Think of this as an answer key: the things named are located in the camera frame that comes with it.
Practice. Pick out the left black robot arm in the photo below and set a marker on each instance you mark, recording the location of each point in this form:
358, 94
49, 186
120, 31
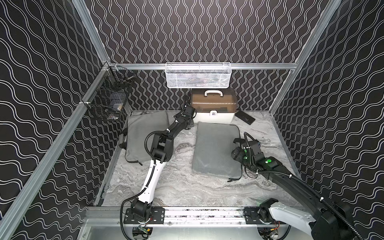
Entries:
159, 145

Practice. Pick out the black flat pouch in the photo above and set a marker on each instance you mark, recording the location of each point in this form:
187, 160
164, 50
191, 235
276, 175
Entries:
245, 117

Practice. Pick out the brown lid storage box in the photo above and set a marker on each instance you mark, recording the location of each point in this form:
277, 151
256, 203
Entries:
214, 105

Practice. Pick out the grey laptop bag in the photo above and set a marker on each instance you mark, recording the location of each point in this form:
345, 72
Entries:
138, 127
212, 154

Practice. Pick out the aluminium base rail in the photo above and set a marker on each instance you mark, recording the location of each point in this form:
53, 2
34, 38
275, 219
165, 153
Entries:
221, 217

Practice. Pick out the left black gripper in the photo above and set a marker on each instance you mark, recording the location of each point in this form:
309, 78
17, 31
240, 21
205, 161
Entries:
188, 112

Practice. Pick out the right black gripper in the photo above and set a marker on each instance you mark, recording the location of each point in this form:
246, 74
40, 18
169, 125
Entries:
238, 157

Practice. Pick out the black wire wall basket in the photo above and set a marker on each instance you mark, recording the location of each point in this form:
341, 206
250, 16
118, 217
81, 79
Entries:
111, 95

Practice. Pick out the white mesh wall basket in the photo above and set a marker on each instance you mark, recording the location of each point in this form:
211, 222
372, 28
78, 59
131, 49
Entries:
198, 75

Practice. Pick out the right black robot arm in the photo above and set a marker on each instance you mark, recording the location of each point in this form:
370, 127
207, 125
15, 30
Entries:
323, 219

